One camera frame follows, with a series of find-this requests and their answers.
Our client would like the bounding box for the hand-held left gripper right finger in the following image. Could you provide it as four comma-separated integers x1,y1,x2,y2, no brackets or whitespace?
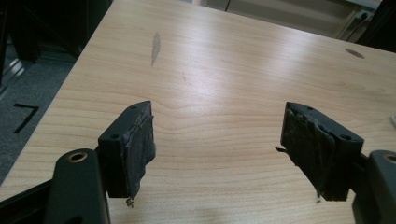
275,101,365,202

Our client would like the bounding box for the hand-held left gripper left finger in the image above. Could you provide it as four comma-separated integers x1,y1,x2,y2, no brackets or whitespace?
97,100,157,200

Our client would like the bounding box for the grey metal cabinet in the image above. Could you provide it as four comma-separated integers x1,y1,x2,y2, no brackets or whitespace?
199,0,382,43

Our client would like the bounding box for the black curtain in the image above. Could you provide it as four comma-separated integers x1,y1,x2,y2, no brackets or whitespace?
355,0,396,53

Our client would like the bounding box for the dark cabinet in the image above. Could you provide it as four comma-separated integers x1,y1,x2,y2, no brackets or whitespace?
0,0,114,83

